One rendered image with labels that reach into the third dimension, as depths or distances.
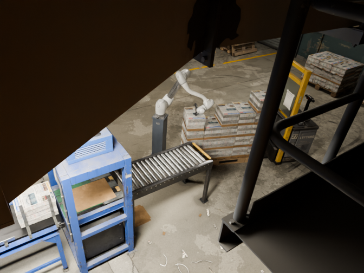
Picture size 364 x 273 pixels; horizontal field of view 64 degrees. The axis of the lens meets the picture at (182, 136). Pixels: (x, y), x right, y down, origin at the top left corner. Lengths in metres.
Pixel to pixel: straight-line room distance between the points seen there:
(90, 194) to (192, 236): 1.51
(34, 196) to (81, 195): 0.53
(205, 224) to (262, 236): 3.42
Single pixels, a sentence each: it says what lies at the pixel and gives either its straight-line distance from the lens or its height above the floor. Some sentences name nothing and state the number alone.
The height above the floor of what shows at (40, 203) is 1.04.
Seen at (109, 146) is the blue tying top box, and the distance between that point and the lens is 2.98.
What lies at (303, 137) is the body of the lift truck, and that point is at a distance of 5.63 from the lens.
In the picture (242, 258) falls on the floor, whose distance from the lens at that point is 4.19.
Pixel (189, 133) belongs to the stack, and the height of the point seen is 0.75.
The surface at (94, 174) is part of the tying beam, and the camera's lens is 2.88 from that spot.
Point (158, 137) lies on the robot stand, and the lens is 4.78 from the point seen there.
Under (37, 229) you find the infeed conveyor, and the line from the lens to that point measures 3.48.
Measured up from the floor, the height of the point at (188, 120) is 1.04.
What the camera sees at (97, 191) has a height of 0.80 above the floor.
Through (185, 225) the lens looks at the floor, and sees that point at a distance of 4.35.
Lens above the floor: 3.41
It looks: 35 degrees down
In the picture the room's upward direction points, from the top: 5 degrees clockwise
